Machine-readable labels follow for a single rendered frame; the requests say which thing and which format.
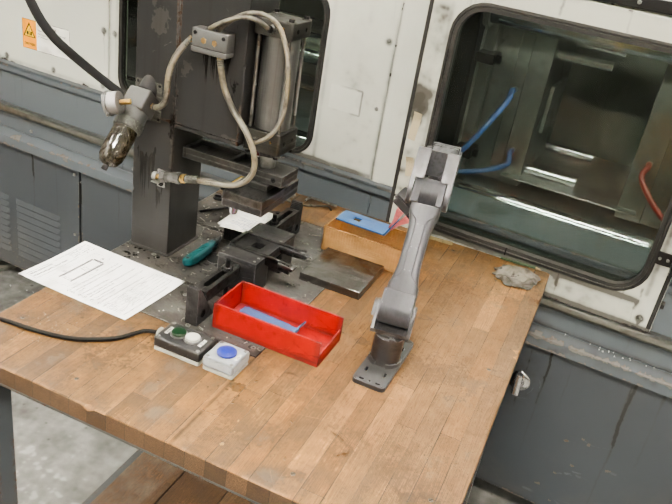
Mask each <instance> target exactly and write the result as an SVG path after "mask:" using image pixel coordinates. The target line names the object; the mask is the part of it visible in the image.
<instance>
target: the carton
mask: <svg viewBox="0 0 672 504"><path fill-rule="evenodd" d="M343 212H344V211H341V212H340V213H339V214H338V215H336V216H335V217H334V218H333V219H332V220H330V221H329V222H328V223H327V224H326V225H324V230H323V237H322V243H321V249H323V250H325V249H327V248H328V247H329V248H332V249H335V250H338V251H341V252H344V253H347V254H350V255H353V256H356V257H359V258H362V259H365V260H368V261H371V262H374V263H377V264H380V265H383V266H384V269H383V270H384V271H387V272H390V273H393V274H394V272H395V269H396V267H397V264H398V261H399V258H400V255H401V251H402V248H403V244H404V241H405V237H406V233H407V232H406V231H403V230H400V229H397V228H394V229H393V230H390V231H389V232H388V233H387V234H386V235H385V236H382V235H380V234H377V233H374V232H371V231H368V230H365V229H362V228H360V227H357V226H354V225H351V224H348V223H345V222H342V221H339V220H337V219H336V217H338V216H339V215H340V214H341V213H343Z"/></svg>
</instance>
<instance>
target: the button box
mask: <svg viewBox="0 0 672 504"><path fill-rule="evenodd" d="M0 321H1V322H5V323H8V324H11V325H14V326H17V327H20V328H23V329H26V330H29V331H32V332H35V333H39V334H42V335H46V336H50V337H55V338H59V339H65V340H72V341H86V342H95V341H114V340H120V339H125V338H128V337H131V336H135V335H138V334H142V333H153V334H156V335H155V336H154V349H156V350H159V351H161V352H164V353H166V354H168V355H171V356H173V357H176V358H178V359H181V360H183V361H185V362H188V363H190V364H193V365H195V366H199V365H200V364H201V363H203V356H204V355H205V354H206V353H207V352H209V351H210V350H211V349H212V348H213V347H214V346H215V345H216V342H217V339H216V338H214V337H211V336H209V335H206V334H204V333H201V332H199V331H196V330H194V329H191V328H189V327H186V326H184V325H181V324H179V323H176V322H172V323H171V324H169V325H168V326H167V327H166V328H163V327H160V328H159V329H158V330H154V329H140V330H136V331H133V332H129V333H126V334H122V335H117V336H108V337H77V336H69V335H63V334H58V333H53V332H49V331H45V330H41V329H38V328H34V327H31V326H28V325H25V324H22V323H19V322H16V321H13V320H10V319H7V318H4V317H0ZM176 327H182V328H184V329H186V331H187V333H186V334H188V333H197V334H199V335H200V340H199V341H198V342H195V343H191V342H188V341H186V340H185V336H186V335H185V336H183V337H175V336H173V335H172V329H174V328H176Z"/></svg>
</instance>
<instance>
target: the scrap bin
mask: <svg viewBox="0 0 672 504"><path fill-rule="evenodd" d="M245 306H246V307H250V308H253V309H255V310H257V311H260V312H262V313H264V314H267V315H269V316H272V317H274V318H276V319H279V320H281V321H283V322H286V323H288V324H290V325H291V326H294V327H296V328H297V327H299V326H300V325H301V324H302V323H303V322H304V321H306V323H305V324H304V325H303V326H302V327H301V328H300V329H299V331H298V332H297V333H295V332H292V331H289V330H287V329H284V328H281V327H279V326H276V325H274V324H271V323H268V322H266V321H263V320H260V319H258V318H255V317H253V316H250V315H247V314H245V313H242V312H239V311H240V310H241V309H242V308H244V307H245ZM343 321H344V317H342V316H339V315H336V314H333V313H331V312H328V311H325V310H322V309H320V308H317V307H314V306H311V305H309V304H306V303H303V302H300V301H298V300H295V299H292V298H290V297H287V296H284V295H281V294H279V293H276V292H273V291H270V290H268V289H265V288H262V287H259V286H257V285H254V284H251V283H248V282H246V281H243V280H242V281H241V282H240V283H239V284H237V285H236V286H235V287H234V288H232V289H231V290H230V291H228V292H227V293H226V294H225V295H223V296H222V297H221V298H220V299H218V300H217V301H216V302H215V303H214V308H213V320H212V327H214V328H217V329H219V330H222V331H224V332H227V333H230V334H232V335H235V336H237V337H240V338H242V339H245V340H247V341H250V342H253V343H255V344H258V345H260V346H263V347H265V348H268V349H270V350H273V351H276V352H278V353H281V354H283V355H286V356H288V357H291V358H293V359H296V360H298V361H301V362H304V363H306V364H309V365H311V366H314V367H316V368H317V367H318V366H319V365H320V363H321V362H322V361H323V360H324V359H325V357H326V356H327V355H328V354H329V353H330V351H331V350H332V349H333V348H334V347H335V345H336V344H337V343H338V342H339V341H340V337H341V332H342V326H343Z"/></svg>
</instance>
